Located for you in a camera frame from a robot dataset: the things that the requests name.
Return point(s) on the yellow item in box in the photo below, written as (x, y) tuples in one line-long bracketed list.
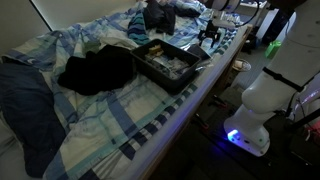
[(156, 50)]

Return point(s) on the teal striped cloth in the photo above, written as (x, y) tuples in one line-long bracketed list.
[(136, 29)]

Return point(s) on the blue checked bed sheet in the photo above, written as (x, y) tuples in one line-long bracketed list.
[(103, 131)]

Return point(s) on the dark blue jeans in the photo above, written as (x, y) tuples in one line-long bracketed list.
[(28, 109)]

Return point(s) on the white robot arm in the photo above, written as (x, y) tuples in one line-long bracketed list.
[(294, 65)]

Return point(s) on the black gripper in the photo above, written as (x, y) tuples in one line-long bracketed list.
[(210, 31)]

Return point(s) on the black clothing heap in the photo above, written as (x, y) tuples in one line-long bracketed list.
[(108, 69)]

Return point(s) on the dark grey plastic box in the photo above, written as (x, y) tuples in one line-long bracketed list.
[(173, 70)]

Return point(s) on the dark jacket near pillow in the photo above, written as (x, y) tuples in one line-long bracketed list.
[(160, 17)]

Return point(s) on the green bag on floor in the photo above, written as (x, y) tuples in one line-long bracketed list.
[(272, 49)]

